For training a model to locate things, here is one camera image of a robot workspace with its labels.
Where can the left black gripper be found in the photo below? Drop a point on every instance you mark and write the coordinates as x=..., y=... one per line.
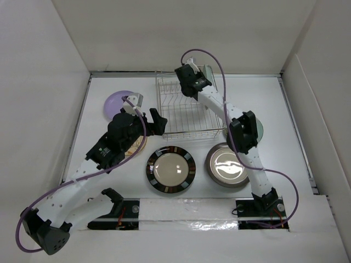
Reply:
x=157, y=127

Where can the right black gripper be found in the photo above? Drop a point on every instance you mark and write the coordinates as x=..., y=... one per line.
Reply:
x=200, y=74

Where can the teal rectangular plate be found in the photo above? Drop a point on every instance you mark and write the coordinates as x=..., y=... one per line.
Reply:
x=207, y=72

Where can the teal round flower plate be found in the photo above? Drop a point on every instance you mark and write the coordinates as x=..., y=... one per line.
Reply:
x=260, y=130

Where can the tan plate under arm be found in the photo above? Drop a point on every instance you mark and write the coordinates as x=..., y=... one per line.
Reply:
x=138, y=143

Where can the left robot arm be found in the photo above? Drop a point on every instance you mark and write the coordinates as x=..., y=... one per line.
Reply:
x=47, y=223

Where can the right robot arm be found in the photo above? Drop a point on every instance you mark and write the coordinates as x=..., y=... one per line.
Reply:
x=242, y=132

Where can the black rimmed patterned plate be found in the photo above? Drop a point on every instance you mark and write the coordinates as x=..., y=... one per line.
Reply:
x=170, y=169

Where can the purple plate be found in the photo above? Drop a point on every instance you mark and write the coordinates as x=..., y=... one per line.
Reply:
x=113, y=104

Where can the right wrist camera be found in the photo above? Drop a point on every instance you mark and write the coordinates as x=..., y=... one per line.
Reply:
x=191, y=62

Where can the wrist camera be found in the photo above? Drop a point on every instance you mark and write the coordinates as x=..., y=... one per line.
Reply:
x=132, y=102
x=191, y=62

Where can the wire dish rack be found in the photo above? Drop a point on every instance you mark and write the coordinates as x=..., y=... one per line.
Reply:
x=187, y=118

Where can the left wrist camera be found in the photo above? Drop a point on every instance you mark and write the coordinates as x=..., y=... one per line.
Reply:
x=132, y=102

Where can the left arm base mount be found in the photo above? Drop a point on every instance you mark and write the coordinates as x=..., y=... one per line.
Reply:
x=123, y=219

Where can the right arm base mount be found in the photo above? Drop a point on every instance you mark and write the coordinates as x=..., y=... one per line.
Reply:
x=249, y=218

